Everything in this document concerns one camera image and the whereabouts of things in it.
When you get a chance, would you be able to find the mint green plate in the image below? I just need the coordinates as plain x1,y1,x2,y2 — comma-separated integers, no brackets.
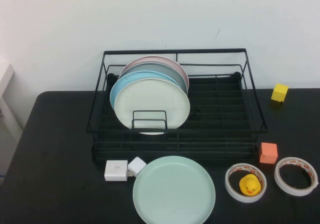
132,155,217,224

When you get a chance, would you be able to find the cream white plate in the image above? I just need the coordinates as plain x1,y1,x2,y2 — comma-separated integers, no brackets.
113,77,191,136

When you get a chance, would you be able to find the grey plate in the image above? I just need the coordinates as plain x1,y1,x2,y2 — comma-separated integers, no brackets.
122,61,189,95

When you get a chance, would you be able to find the blue plate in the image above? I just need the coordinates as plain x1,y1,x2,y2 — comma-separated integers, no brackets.
109,70,181,111

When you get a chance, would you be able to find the pink plate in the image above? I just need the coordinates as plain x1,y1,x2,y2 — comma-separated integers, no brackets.
119,55,190,91

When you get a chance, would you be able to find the small white foam block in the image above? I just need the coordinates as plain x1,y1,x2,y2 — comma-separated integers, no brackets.
127,156,147,178

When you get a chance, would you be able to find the white power adapter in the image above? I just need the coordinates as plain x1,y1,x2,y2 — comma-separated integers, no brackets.
104,159,129,182

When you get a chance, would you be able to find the white double-sided tape roll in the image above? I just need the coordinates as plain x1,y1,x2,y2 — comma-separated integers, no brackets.
273,156,319,197
224,162,268,204

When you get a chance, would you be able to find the orange cube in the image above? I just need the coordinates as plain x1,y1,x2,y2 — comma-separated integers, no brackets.
259,142,279,165

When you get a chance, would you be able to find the yellow cube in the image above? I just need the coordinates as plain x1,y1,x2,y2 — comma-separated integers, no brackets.
270,83,289,103

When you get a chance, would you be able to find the yellow rubber duck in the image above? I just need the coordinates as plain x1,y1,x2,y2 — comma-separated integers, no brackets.
239,173,262,197

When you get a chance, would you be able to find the black wire dish rack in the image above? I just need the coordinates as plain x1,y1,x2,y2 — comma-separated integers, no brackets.
86,48,268,164

